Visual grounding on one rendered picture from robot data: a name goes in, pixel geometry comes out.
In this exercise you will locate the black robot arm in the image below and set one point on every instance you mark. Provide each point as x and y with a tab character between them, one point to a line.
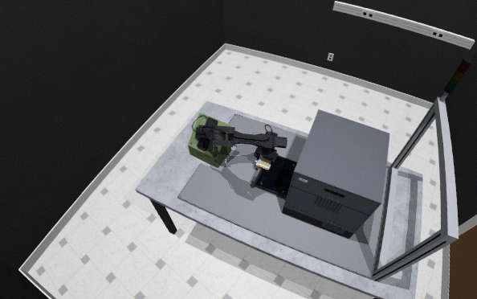
219	138

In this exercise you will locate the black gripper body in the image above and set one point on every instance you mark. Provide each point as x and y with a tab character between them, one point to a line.
267	154

